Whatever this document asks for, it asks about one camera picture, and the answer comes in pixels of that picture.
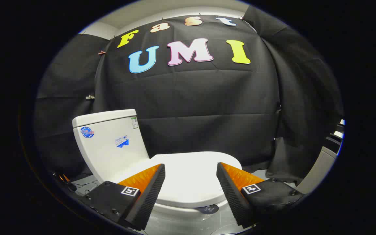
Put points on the small metal clip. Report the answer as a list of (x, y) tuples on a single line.
[(90, 97)]

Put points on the white toilet tank cover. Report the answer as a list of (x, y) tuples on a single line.
[(103, 117)]

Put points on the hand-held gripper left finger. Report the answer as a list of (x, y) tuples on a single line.
[(148, 199)]

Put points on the black and white striped panel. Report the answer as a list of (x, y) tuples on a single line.
[(336, 134)]

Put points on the black backdrop cloth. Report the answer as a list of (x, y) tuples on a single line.
[(207, 104)]

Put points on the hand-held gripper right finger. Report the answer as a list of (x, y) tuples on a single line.
[(233, 195)]

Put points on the white toilet lid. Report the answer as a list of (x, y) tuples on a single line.
[(191, 176)]

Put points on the white ceramic toilet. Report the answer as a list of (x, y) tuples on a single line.
[(109, 156)]

